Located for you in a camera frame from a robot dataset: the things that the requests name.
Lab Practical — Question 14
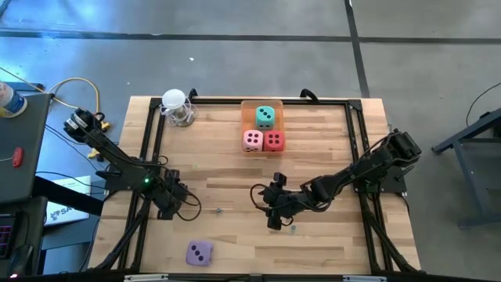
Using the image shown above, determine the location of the blue-grey metal stand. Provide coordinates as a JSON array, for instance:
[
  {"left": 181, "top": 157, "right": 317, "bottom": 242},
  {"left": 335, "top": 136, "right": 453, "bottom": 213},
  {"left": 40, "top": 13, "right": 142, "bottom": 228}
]
[{"left": 432, "top": 111, "right": 501, "bottom": 230}]

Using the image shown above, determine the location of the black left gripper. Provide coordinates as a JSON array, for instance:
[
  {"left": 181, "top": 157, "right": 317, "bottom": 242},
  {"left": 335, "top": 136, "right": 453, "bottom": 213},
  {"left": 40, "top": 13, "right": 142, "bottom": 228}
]
[{"left": 157, "top": 168, "right": 193, "bottom": 221}]

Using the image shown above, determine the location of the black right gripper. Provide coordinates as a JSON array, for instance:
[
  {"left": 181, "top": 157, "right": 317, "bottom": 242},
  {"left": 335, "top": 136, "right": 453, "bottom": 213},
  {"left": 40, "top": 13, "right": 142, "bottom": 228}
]
[{"left": 262, "top": 172, "right": 314, "bottom": 231}]

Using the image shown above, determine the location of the white lamp cable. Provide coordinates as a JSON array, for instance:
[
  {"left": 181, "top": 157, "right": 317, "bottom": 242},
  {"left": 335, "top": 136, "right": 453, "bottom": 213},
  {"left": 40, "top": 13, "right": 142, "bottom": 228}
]
[{"left": 158, "top": 96, "right": 200, "bottom": 128}]

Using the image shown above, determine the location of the black slanted bar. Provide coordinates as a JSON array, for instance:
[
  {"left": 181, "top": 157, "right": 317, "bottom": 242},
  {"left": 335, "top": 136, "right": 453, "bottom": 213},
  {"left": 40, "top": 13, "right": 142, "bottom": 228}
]
[{"left": 33, "top": 175, "right": 105, "bottom": 217}]

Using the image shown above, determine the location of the white printed cardboard box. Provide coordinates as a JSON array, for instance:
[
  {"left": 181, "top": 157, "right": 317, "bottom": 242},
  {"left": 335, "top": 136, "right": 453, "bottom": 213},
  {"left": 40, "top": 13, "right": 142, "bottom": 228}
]
[{"left": 45, "top": 175, "right": 93, "bottom": 227}]

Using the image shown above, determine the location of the large red foam die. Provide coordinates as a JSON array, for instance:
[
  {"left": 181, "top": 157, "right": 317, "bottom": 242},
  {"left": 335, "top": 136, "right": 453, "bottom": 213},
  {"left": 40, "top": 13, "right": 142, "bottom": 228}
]
[{"left": 263, "top": 130, "right": 286, "bottom": 153}]

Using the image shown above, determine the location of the black electronic equipment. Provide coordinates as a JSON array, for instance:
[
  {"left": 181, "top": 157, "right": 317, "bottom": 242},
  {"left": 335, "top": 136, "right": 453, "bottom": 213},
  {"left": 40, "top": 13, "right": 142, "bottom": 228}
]
[{"left": 0, "top": 195, "right": 49, "bottom": 280}]

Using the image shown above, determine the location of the yellow cable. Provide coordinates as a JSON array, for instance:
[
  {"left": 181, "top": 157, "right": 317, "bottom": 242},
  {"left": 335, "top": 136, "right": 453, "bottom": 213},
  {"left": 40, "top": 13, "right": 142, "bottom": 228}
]
[{"left": 49, "top": 77, "right": 114, "bottom": 160}]

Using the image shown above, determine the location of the silver metal bracket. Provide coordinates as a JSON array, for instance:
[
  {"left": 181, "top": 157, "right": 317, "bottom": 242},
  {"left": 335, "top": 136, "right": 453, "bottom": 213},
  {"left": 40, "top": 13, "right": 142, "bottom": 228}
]
[
  {"left": 123, "top": 273, "right": 170, "bottom": 282},
  {"left": 342, "top": 274, "right": 387, "bottom": 282}
]

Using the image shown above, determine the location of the large purple foam die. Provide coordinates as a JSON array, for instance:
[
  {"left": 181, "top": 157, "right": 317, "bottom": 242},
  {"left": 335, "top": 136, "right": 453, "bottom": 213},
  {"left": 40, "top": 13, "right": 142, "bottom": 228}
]
[{"left": 185, "top": 240, "right": 214, "bottom": 267}]

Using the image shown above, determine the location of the white bottle with blue label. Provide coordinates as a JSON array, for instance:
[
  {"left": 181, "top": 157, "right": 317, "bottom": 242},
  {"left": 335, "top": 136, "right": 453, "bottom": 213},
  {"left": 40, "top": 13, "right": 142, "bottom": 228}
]
[{"left": 0, "top": 81, "right": 28, "bottom": 118}]

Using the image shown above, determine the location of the red emergency stop button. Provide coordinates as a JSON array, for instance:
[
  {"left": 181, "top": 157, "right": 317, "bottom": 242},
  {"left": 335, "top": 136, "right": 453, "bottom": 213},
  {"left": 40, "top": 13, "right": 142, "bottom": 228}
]
[{"left": 11, "top": 146, "right": 24, "bottom": 168}]

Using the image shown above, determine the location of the black aluminium rig frame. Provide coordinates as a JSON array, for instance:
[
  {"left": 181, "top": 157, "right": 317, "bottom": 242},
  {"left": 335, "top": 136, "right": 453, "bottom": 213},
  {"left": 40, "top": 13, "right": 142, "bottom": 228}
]
[{"left": 88, "top": 96, "right": 422, "bottom": 275}]

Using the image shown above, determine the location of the dark grey cabinet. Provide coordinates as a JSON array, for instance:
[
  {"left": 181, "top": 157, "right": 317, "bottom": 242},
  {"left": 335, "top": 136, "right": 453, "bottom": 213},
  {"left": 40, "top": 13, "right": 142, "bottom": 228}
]
[{"left": 0, "top": 92, "right": 52, "bottom": 204}]

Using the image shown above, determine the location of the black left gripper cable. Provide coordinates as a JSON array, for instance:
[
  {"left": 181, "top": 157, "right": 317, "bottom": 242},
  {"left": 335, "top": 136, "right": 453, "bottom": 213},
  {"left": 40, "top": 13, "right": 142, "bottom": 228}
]
[{"left": 175, "top": 190, "right": 203, "bottom": 222}]

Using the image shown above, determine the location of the white mushroom-shaped lamp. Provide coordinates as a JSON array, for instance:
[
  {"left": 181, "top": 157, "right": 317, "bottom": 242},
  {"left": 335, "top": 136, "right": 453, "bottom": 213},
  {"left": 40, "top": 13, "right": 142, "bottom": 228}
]
[{"left": 161, "top": 89, "right": 196, "bottom": 128}]

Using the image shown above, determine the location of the large pink foam die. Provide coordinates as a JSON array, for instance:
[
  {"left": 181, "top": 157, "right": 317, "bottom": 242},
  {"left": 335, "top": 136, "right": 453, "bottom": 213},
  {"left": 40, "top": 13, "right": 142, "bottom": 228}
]
[{"left": 242, "top": 129, "right": 265, "bottom": 153}]

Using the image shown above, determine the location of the large teal foam die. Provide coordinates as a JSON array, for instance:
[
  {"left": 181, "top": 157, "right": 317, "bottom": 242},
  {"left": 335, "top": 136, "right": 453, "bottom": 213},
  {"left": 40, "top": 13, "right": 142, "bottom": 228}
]
[{"left": 255, "top": 105, "right": 276, "bottom": 130}]

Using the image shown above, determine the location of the orange translucent plastic bin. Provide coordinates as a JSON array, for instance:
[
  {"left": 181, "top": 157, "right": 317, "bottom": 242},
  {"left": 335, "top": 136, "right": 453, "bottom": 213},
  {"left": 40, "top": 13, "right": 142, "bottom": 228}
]
[{"left": 240, "top": 99, "right": 286, "bottom": 154}]

